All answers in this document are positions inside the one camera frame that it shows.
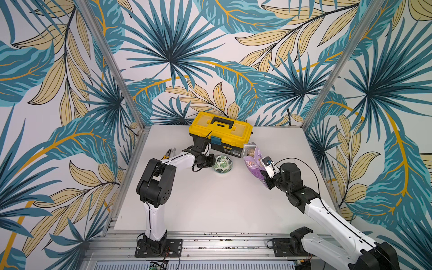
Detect green leaf pattern bowl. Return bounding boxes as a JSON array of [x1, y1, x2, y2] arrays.
[[213, 155, 234, 174]]

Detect purple oats bag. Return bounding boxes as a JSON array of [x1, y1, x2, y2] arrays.
[[241, 142, 268, 188]]

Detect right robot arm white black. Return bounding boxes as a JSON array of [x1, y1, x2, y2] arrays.
[[261, 157, 400, 270]]

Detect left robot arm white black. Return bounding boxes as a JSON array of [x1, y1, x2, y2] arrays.
[[136, 138, 215, 254]]

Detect yellow black toolbox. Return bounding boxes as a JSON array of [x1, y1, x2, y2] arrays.
[[189, 112, 253, 158]]

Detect yellow black pliers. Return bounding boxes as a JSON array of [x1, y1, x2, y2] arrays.
[[162, 149, 172, 160]]

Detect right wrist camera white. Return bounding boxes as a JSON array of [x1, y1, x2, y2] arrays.
[[261, 156, 275, 179]]

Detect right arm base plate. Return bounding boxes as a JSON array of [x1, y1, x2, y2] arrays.
[[266, 238, 312, 258]]

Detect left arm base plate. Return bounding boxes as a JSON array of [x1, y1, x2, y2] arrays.
[[134, 238, 183, 258]]

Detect aluminium rail frame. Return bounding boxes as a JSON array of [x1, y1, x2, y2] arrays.
[[80, 230, 333, 270]]

